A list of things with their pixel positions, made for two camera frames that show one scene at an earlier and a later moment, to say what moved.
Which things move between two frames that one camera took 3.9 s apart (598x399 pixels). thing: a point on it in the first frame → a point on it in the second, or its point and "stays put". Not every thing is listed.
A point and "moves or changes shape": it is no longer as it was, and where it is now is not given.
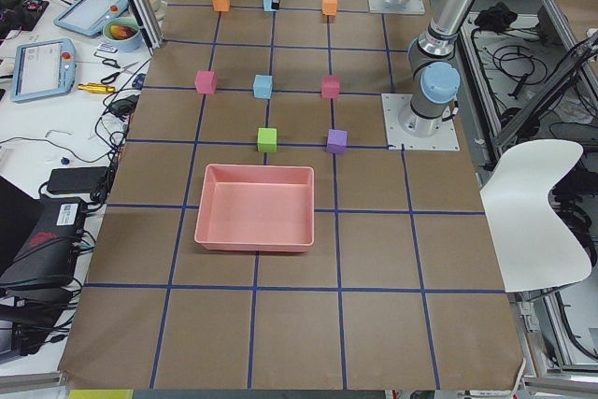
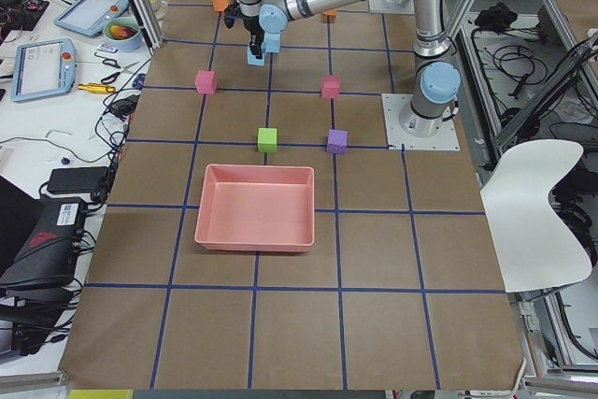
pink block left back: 331,86 stays put
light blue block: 263,86 → 251,58
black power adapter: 77,180 stays put
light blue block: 267,0 moves or changes shape
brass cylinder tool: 95,89 stays put
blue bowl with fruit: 122,34 stays put
